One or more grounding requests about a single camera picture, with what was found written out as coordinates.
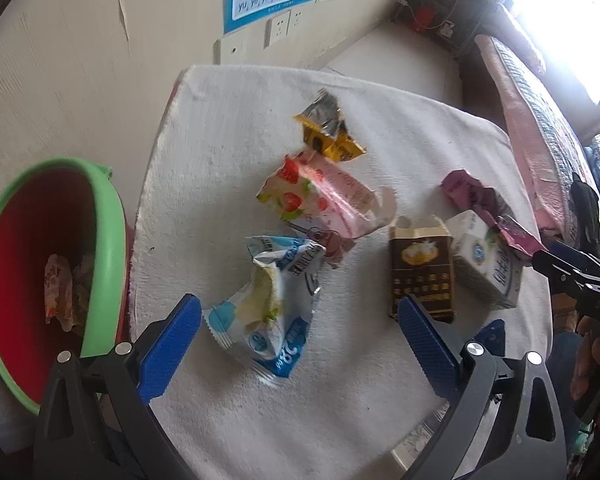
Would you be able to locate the purple snack wrapper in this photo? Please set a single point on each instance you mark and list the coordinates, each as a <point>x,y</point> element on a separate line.
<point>470,190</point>

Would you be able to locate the white milk carton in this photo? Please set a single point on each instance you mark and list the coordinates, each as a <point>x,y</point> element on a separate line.
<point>480,260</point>

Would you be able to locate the gold and black wrapper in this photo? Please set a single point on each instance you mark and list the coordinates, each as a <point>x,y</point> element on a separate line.
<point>330,135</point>

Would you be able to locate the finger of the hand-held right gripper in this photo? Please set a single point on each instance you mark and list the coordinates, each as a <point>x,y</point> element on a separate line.
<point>575,267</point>
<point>495,337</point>

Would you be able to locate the white towel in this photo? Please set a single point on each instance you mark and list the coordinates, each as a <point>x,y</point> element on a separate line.
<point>260,110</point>

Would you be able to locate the person's dark trousers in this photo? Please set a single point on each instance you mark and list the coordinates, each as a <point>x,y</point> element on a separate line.
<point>562,385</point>

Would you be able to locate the brown cigarette box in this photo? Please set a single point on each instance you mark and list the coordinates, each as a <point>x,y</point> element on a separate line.
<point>420,270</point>

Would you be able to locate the brown pink wrapper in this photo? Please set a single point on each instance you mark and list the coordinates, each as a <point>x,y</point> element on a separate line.
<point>330,246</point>

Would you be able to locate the white wall socket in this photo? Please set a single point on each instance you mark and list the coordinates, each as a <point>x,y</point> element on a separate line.
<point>277,30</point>
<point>295,22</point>

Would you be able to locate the green-rimmed red basin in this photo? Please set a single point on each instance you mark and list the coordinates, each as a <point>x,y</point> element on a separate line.
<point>35,240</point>

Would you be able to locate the orange snack wrapper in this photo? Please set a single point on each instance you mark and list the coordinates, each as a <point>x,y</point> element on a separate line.
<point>57,290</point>

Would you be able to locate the window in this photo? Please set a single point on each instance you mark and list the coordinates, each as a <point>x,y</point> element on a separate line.
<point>565,15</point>

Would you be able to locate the patchwork quilt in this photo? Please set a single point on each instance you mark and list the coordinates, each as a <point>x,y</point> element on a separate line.
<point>560,125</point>

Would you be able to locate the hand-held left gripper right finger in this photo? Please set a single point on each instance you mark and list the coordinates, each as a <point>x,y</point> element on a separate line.
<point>425,355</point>

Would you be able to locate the red bin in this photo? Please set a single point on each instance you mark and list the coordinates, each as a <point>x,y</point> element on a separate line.
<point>426,19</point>

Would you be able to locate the strawberry print wrapper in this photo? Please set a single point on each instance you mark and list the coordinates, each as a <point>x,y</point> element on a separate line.
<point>300,185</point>

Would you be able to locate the blue and white wrapper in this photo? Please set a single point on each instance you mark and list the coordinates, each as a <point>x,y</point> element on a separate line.
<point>260,320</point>

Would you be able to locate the black clothing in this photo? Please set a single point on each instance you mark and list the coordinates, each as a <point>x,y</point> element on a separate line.
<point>587,210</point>

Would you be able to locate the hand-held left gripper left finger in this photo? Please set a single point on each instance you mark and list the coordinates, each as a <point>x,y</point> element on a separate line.
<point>172,350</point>

